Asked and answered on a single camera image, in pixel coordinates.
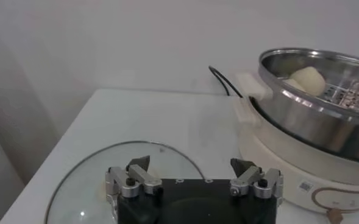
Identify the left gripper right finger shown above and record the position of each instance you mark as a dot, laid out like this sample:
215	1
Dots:
249	178

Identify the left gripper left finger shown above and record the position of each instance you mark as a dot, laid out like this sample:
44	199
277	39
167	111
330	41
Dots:
142	178

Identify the white steamed baozi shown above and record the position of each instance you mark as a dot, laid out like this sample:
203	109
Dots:
310	79
293	84

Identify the cream electric cooker base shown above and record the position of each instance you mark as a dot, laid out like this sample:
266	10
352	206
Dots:
273	158

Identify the stainless steel steamer basket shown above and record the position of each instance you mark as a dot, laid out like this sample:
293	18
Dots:
313	121

